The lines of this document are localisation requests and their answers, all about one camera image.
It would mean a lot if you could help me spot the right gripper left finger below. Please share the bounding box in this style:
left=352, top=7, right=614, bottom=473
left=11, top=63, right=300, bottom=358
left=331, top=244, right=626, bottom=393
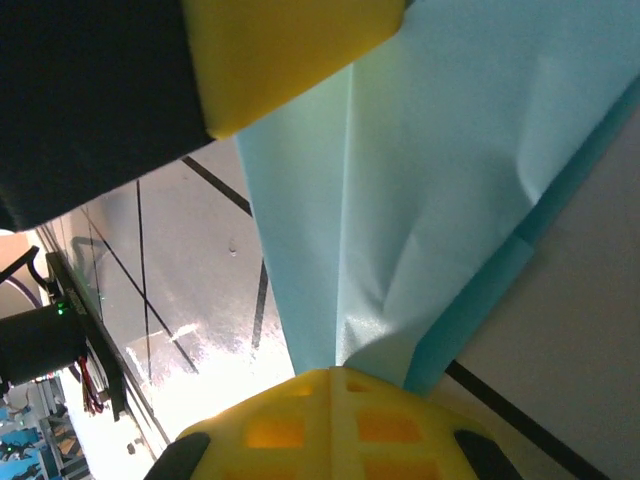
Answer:
left=144, top=367, right=332, bottom=480

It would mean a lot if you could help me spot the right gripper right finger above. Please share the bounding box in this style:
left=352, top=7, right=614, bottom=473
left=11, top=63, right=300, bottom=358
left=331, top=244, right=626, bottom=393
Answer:
left=329, top=367, right=524, bottom=480

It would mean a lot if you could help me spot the light blue paper sheet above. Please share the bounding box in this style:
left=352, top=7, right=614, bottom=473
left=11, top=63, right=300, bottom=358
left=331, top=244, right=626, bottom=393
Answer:
left=234, top=0, right=640, bottom=396

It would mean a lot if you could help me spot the thin red wire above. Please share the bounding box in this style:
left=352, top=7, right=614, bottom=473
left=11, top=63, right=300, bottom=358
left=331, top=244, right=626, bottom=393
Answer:
left=74, top=353, right=107, bottom=415

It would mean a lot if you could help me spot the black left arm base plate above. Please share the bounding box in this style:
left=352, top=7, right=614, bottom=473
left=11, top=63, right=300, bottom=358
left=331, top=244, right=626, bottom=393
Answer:
left=44, top=252, right=126, bottom=422

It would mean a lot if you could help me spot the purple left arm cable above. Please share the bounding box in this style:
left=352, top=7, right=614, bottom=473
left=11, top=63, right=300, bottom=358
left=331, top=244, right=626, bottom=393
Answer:
left=0, top=277, right=44, bottom=309

